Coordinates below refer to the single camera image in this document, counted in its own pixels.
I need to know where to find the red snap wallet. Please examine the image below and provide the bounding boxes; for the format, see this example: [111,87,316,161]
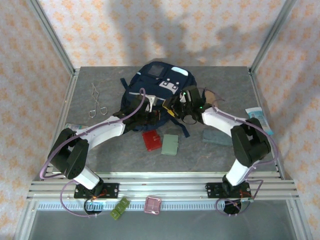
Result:
[141,129,161,152]

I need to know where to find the navy blue backpack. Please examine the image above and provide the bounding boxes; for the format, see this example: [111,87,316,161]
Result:
[119,61,197,138]

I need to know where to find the pale green snap wallet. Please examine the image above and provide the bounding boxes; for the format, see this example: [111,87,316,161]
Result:
[161,134,179,156]

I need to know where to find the grey felt pencil case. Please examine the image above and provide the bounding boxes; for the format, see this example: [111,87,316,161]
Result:
[201,129,233,147]

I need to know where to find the blue white wet wipes pack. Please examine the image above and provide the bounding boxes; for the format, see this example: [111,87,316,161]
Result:
[244,106,274,136]

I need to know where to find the green white plastic packet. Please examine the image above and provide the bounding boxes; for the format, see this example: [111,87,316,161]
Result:
[65,123,88,131]

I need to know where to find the pink square box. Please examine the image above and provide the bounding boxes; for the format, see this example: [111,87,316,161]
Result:
[144,196,162,215]

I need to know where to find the olive green plastic block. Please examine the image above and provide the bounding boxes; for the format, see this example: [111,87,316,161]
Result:
[109,197,131,221]

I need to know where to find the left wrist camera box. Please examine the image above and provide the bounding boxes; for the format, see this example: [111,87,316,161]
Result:
[145,94,158,106]

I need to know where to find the metal wire tongs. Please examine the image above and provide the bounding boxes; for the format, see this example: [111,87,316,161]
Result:
[89,82,109,118]

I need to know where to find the aluminium table side rail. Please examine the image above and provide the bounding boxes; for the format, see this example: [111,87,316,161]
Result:
[41,68,81,181]
[248,67,286,180]

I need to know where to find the aluminium rail beam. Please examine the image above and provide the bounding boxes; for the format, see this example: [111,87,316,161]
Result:
[26,171,300,201]

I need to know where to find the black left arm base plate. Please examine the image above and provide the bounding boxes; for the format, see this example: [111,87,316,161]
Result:
[73,182,120,200]

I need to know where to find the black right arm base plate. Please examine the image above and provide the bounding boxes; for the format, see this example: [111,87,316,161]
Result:
[204,182,251,200]

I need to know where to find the orange base wires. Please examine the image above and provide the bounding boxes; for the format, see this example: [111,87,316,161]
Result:
[92,189,109,201]
[238,189,252,201]

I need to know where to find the grey slotted cable duct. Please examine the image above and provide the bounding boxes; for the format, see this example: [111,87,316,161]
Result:
[37,201,248,211]

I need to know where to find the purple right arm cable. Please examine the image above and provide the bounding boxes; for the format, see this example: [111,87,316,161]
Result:
[198,87,279,217]

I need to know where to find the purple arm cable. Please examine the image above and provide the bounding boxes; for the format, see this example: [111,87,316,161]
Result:
[39,87,147,218]
[198,87,279,217]

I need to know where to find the aluminium frame post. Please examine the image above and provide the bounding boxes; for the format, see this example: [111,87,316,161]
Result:
[248,0,298,75]
[26,0,77,76]

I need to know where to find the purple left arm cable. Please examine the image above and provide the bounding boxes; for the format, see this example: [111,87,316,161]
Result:
[39,87,147,218]

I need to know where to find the aluminium frame leg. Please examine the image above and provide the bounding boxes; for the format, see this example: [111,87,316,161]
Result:
[13,199,38,240]
[286,199,310,240]

